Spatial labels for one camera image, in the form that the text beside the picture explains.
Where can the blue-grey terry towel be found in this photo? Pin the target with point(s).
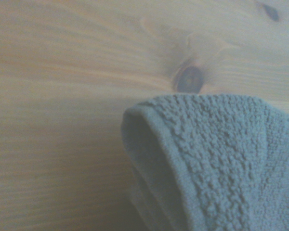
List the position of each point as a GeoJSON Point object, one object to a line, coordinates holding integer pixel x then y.
{"type": "Point", "coordinates": [219, 163]}

